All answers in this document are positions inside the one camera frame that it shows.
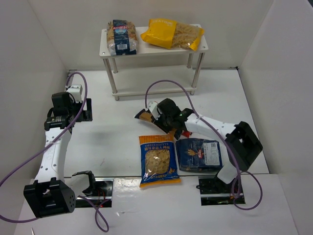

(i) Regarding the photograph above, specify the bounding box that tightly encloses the brown black spaghetti packet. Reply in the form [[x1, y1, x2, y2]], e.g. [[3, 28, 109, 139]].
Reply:
[[134, 109, 182, 140]]

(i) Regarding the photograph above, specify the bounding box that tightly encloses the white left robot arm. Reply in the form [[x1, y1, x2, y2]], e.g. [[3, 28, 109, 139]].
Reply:
[[23, 89, 95, 218]]

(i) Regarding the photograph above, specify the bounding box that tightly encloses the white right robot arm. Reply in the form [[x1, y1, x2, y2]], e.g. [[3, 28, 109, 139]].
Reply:
[[147, 98, 263, 184]]

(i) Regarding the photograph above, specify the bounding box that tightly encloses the dark blue pasta bag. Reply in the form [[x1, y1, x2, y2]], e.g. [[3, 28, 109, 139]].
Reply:
[[176, 138, 223, 172]]

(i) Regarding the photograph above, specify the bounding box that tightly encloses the orange blue orecchiette pasta bag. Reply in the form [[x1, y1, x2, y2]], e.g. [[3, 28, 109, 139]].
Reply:
[[139, 133, 181, 188]]

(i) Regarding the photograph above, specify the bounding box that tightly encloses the yellow fusilli pasta bag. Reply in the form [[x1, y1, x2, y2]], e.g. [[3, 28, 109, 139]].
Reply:
[[141, 18, 204, 51]]

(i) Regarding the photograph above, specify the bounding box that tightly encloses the blue Agnesi pasta bag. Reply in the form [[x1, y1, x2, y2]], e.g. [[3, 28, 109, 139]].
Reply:
[[107, 20, 138, 56]]

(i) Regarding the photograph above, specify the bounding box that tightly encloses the red spaghetti packet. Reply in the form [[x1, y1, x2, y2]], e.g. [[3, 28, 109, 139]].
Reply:
[[182, 131, 192, 138]]

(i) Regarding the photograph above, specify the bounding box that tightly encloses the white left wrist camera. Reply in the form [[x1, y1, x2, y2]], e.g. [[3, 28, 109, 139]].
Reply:
[[67, 84, 83, 103]]

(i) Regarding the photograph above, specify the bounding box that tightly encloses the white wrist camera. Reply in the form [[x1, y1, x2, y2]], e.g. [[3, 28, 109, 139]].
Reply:
[[67, 84, 83, 103], [147, 101, 161, 120]]

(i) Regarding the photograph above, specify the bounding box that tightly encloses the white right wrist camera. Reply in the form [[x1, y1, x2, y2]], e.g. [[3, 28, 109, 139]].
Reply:
[[147, 101, 161, 120]]

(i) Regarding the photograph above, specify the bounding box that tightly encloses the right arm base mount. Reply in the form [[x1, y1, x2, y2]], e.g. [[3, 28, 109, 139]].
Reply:
[[196, 175, 234, 206]]

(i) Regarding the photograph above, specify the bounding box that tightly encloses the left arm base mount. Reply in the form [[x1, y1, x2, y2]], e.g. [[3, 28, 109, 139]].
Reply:
[[69, 177, 114, 208]]

